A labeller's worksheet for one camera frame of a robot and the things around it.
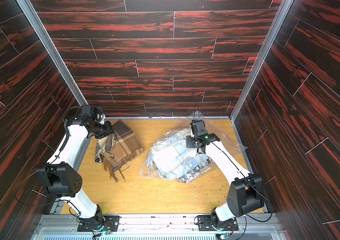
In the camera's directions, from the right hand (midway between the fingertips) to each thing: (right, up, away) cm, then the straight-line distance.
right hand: (195, 139), depth 87 cm
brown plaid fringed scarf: (-47, -6, +4) cm, 47 cm away
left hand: (-48, +5, 0) cm, 48 cm away
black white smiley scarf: (+3, -17, +1) cm, 17 cm away
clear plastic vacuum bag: (-15, -12, +3) cm, 20 cm away
